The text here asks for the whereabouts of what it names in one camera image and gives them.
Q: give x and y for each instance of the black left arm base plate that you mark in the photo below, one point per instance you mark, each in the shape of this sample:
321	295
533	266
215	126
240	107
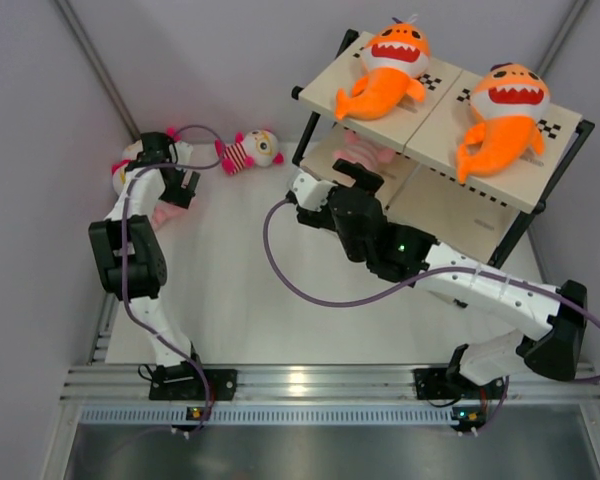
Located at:
195	385

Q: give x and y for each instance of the pink striped plush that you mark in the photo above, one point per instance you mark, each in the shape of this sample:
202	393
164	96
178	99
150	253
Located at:
367	153
164	212

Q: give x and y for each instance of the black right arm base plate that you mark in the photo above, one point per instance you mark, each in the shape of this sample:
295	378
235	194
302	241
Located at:
434	383

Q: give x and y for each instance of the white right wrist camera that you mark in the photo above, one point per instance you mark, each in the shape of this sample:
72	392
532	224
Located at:
310	192

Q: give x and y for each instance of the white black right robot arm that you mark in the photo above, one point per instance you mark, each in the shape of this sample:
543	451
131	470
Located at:
547	325

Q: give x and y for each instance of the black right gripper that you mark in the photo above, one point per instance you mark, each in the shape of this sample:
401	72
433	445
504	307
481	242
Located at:
365	180

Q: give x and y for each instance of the orange shark plush back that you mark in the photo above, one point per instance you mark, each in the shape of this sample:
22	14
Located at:
393	62

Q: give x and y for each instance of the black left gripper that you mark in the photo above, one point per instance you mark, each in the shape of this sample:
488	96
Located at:
181	196

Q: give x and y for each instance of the white plush glasses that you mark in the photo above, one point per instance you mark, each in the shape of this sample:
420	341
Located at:
256	148
118	175

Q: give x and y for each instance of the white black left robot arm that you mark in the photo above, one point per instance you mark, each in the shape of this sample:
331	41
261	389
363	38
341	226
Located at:
131	265

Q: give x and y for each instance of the orange shark plush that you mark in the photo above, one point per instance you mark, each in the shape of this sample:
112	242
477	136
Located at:
393	62
507	103

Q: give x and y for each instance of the grey slotted cable duct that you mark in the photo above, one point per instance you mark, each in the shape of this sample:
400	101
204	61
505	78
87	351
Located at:
271	415

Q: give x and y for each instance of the white plush corner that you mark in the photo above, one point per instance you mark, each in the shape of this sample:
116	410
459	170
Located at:
130	152

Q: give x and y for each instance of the beige three-tier shelf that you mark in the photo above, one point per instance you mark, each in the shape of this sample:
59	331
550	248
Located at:
484	217

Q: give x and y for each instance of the aluminium mounting rail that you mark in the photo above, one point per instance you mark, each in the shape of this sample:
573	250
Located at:
311	384

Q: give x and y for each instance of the orange shark plush front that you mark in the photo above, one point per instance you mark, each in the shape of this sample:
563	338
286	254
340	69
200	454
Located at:
507	103

